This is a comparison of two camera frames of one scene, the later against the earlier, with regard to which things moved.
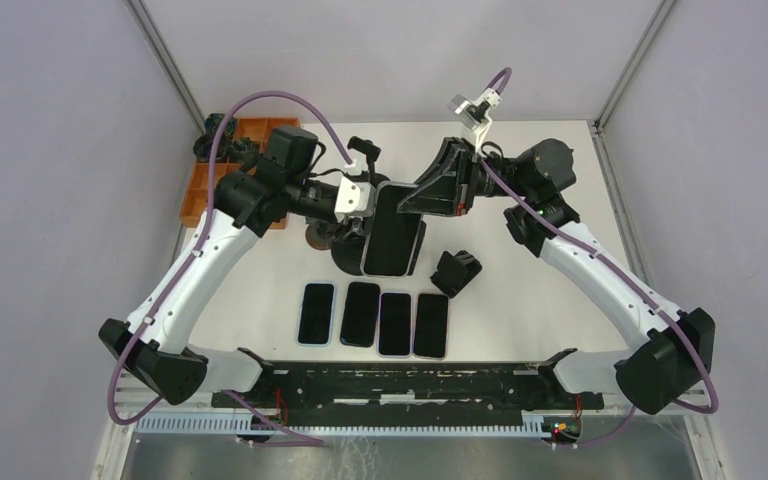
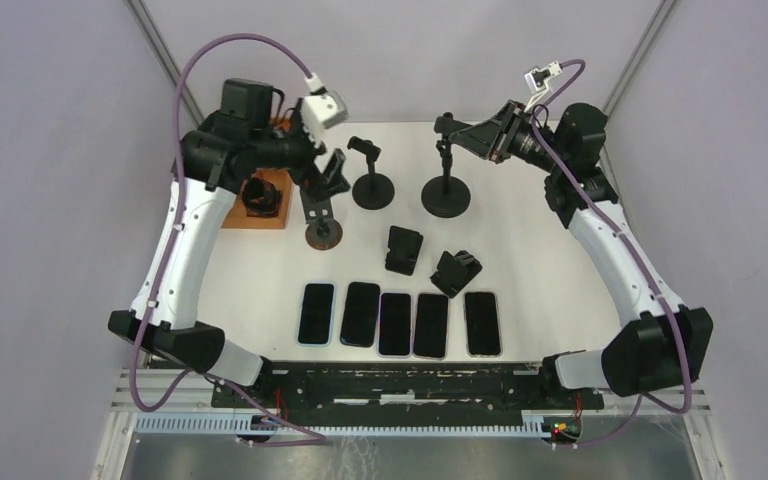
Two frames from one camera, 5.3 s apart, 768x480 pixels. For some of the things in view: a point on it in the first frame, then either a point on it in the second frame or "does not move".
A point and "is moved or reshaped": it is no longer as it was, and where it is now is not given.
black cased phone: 360,314 does not move
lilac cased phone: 395,325 does not move
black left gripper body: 344,230 -> 309,178
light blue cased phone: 316,314 does not move
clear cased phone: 391,234 -> 482,324
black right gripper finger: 438,196 -> 478,139
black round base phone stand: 372,152 does not move
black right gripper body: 468,189 -> 516,136
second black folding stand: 454,273 does not move
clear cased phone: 431,326 does not move
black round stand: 347,253 is moved or reshaped
